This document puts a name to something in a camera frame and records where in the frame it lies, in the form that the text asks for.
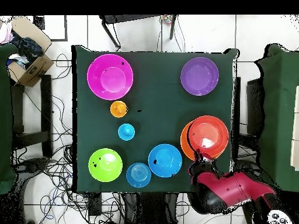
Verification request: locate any black bench frame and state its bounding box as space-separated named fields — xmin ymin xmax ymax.
xmin=10 ymin=74 xmax=53 ymax=159

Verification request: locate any pink bowl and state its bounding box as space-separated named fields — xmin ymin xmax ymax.
xmin=86 ymin=54 xmax=134 ymax=101

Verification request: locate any blue cup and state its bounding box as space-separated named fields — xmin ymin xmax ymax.
xmin=117 ymin=123 xmax=135 ymax=141

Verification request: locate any dark green table cloth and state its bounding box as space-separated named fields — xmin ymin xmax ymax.
xmin=71 ymin=44 xmax=239 ymax=193

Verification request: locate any pink white cloth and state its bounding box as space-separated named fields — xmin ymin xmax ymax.
xmin=0 ymin=22 xmax=13 ymax=44

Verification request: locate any purple bowl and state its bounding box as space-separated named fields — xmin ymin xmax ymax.
xmin=180 ymin=57 xmax=220 ymax=97

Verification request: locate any cardboard box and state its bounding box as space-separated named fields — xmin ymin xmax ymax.
xmin=6 ymin=16 xmax=55 ymax=88

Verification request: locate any black metal stool frame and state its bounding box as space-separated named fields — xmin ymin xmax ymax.
xmin=99 ymin=15 xmax=178 ymax=51

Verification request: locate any large blue bowl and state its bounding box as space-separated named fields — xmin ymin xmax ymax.
xmin=147 ymin=143 xmax=183 ymax=179

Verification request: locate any orange cup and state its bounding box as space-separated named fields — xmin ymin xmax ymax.
xmin=110 ymin=100 xmax=128 ymax=118

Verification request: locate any red bowl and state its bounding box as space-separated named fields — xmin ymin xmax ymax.
xmin=187 ymin=115 xmax=230 ymax=160

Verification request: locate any orange bowl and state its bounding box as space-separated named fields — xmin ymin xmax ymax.
xmin=180 ymin=121 xmax=196 ymax=162

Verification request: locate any tangle of floor cables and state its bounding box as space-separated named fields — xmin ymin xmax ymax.
xmin=13 ymin=53 xmax=124 ymax=224

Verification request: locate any green bowl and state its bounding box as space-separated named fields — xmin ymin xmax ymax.
xmin=88 ymin=148 xmax=124 ymax=183

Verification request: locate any dark blue cloth bundle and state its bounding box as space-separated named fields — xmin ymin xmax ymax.
xmin=10 ymin=30 xmax=44 ymax=68

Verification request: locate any black box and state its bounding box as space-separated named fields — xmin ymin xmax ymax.
xmin=246 ymin=78 xmax=265 ymax=137

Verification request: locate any green cloth covered table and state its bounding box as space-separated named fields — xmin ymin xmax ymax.
xmin=255 ymin=43 xmax=299 ymax=185
xmin=0 ymin=43 xmax=18 ymax=195

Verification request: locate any small translucent blue bowl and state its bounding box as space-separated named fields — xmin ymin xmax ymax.
xmin=126 ymin=162 xmax=152 ymax=188

